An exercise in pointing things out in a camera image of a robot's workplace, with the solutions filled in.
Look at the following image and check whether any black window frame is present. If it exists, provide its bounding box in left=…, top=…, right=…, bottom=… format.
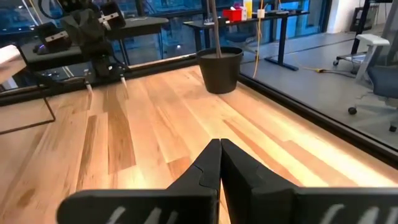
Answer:
left=0, top=0, right=330, bottom=68

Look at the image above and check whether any black metal shelf leg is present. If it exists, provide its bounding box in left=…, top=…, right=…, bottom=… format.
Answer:
left=0, top=86, right=57, bottom=136

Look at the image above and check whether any green indoor tree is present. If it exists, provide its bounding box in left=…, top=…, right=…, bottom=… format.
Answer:
left=207, top=0, right=223, bottom=59

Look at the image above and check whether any black plant pot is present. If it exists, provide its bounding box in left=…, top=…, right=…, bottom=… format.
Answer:
left=196, top=46, right=244, bottom=95

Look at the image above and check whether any red box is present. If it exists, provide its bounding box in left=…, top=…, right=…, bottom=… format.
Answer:
left=221, top=8, right=244, bottom=22

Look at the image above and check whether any black office desk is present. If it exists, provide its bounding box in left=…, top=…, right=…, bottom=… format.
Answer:
left=18, top=16, right=170, bottom=71
left=183, top=10, right=310, bottom=72

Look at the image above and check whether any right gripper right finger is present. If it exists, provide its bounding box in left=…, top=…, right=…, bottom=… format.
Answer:
left=221, top=138, right=398, bottom=224

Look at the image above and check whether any black floor cable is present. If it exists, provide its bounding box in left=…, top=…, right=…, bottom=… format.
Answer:
left=322, top=68, right=358, bottom=79

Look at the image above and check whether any grey office chair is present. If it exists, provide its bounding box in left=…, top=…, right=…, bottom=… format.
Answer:
left=347, top=33, right=398, bottom=133

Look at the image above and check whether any yellow cable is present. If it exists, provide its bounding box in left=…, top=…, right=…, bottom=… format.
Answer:
left=252, top=0, right=326, bottom=80

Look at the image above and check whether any yellow bottle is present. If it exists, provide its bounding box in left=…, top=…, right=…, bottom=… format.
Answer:
left=243, top=0, right=254, bottom=20

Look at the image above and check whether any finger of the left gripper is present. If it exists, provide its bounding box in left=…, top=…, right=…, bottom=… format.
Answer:
left=83, top=72, right=94, bottom=95
left=117, top=68, right=129, bottom=88

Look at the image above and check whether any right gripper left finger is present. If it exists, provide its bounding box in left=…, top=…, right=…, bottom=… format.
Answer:
left=57, top=138, right=223, bottom=224

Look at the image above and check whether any black stand pole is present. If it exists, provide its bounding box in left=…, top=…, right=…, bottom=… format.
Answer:
left=350, top=0, right=374, bottom=57

